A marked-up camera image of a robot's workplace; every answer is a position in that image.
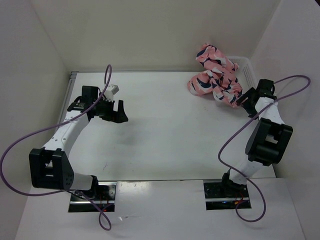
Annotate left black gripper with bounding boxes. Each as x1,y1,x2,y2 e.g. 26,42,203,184
93,96,128,124

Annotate pink shark print shorts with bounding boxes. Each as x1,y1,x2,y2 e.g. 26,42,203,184
187,43,243,108

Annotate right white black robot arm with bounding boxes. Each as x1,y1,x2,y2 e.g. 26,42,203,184
219,79,293,197

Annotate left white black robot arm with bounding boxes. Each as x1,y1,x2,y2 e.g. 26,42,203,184
29,84,129,200

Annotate white plastic mesh basket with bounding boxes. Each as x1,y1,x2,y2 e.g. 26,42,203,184
228,56,258,93

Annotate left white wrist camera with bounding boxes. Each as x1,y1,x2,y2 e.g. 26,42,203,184
103,84,119,102

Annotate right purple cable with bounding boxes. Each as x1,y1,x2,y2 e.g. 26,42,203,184
218,74,312,222

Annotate purple cable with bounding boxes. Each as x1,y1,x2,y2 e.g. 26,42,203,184
218,74,312,222
0,64,113,231

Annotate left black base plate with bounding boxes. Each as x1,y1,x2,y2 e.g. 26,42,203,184
68,181,117,213

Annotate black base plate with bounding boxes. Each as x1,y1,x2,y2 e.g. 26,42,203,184
68,181,117,213
203,180,252,211

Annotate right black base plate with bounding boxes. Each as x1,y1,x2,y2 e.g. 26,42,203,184
203,180,252,211

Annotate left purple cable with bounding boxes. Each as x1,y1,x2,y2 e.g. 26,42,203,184
0,64,113,231

